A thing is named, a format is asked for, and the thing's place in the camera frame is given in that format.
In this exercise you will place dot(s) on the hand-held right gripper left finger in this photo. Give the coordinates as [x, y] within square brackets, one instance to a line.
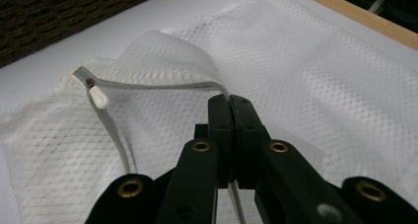
[223, 141]

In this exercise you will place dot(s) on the brown woven basket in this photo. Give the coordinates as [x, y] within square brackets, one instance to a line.
[49, 20]

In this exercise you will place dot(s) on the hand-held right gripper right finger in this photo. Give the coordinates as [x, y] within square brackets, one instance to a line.
[248, 145]

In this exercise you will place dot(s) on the white mesh laundry bag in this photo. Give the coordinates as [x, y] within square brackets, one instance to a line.
[295, 86]

